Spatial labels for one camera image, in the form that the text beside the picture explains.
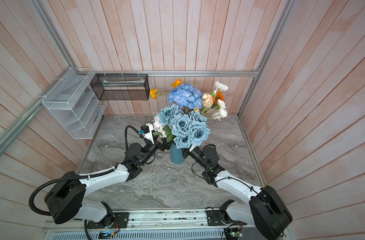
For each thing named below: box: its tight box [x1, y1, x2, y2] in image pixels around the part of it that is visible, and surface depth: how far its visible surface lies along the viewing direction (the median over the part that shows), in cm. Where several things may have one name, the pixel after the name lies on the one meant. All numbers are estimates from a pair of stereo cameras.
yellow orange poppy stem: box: [149, 78, 183, 99], surface depth 86 cm
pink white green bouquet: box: [151, 114, 172, 141], surface depth 66 cm
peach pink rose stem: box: [202, 93, 214, 113], surface depth 70 cm
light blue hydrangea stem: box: [168, 83, 203, 110], surface depth 65 cm
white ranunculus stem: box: [203, 81, 229, 122], surface depth 66 cm
